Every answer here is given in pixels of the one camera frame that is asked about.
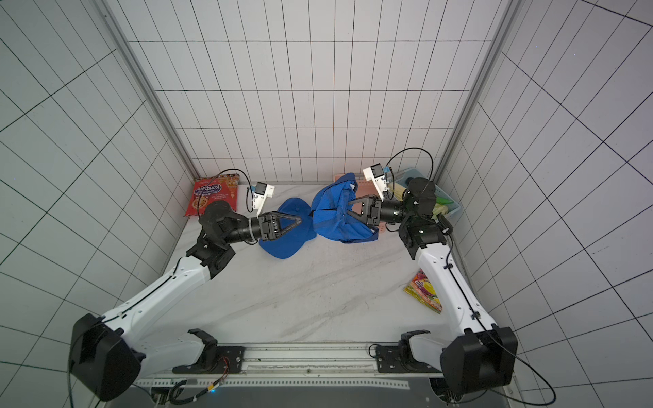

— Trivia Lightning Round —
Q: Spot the blue baseball cap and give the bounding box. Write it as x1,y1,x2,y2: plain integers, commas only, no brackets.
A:
260,197,317,259

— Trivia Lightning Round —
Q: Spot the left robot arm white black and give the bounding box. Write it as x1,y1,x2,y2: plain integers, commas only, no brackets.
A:
67,198,312,402

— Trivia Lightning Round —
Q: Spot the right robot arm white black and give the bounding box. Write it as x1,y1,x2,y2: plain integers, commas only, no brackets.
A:
349,175,518,396

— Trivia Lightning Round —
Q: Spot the green toy vegetable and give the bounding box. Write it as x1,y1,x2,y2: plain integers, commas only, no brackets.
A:
433,197,453,219

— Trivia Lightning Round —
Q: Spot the yellow toy corn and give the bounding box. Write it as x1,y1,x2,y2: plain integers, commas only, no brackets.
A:
389,184,406,202

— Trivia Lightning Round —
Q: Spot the light blue plastic basket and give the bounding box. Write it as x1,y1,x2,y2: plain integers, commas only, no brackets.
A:
389,168,460,216

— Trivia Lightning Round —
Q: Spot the red cookie snack bag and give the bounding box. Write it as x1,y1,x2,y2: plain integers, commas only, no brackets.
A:
185,173,240,217

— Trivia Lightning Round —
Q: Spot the colourful candy bag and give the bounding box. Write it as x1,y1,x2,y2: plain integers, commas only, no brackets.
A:
403,270,443,314

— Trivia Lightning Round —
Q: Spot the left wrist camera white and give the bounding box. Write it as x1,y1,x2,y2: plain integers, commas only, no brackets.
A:
251,182,275,216

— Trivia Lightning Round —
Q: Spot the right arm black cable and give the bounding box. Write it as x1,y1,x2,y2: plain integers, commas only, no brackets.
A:
384,147,557,407

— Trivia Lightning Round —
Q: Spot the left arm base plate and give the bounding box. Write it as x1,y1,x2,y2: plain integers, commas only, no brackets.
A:
172,346,246,375

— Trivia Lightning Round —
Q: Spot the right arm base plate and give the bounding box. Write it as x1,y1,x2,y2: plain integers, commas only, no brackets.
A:
368,343,441,374

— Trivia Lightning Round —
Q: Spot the aluminium mounting rail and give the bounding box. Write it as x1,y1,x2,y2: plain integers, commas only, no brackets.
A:
128,342,454,393

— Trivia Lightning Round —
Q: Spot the left base cable bundle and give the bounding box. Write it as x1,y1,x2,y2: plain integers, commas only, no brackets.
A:
121,351,231,406

